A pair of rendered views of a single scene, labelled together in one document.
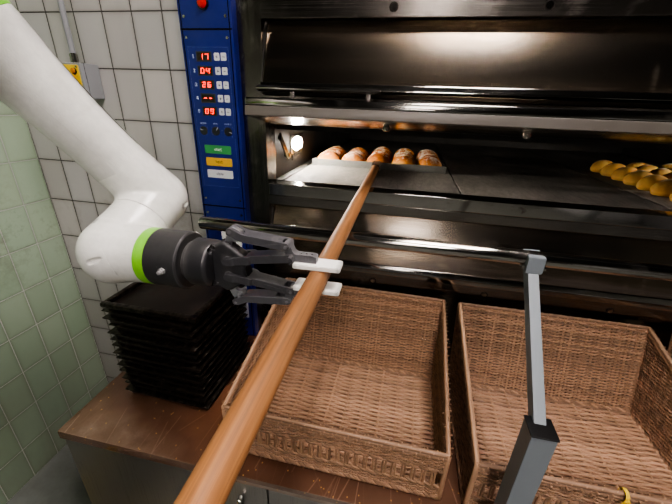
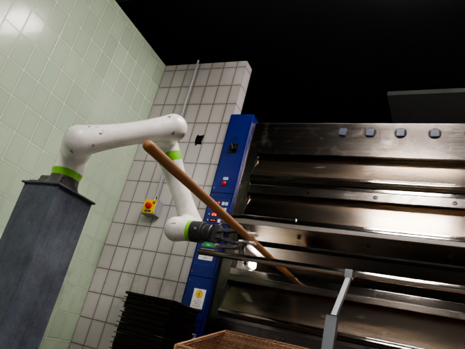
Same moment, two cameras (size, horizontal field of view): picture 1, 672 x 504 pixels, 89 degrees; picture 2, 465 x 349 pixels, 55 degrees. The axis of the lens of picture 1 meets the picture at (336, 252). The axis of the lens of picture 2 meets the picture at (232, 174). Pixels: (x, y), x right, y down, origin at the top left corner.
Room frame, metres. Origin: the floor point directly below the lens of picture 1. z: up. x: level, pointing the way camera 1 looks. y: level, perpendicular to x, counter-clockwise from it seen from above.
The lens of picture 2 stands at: (-1.29, -0.35, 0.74)
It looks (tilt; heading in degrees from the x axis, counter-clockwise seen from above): 22 degrees up; 16
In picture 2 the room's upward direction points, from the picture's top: 14 degrees clockwise
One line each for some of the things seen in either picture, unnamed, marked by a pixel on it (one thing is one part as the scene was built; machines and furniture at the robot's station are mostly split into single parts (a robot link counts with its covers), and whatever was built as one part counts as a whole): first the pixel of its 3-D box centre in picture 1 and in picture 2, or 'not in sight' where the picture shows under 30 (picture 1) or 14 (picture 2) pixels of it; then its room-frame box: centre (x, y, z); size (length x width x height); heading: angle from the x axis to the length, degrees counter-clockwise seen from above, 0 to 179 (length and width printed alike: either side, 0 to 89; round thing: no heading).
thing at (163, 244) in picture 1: (180, 257); (199, 232); (0.50, 0.25, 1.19); 0.12 x 0.06 x 0.09; 169
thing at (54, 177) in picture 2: not in sight; (52, 184); (0.29, 0.88, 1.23); 0.26 x 0.15 x 0.06; 77
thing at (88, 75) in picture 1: (79, 81); (151, 208); (1.18, 0.82, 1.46); 0.10 x 0.07 x 0.10; 79
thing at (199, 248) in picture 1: (221, 263); (214, 233); (0.48, 0.18, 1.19); 0.09 x 0.07 x 0.08; 79
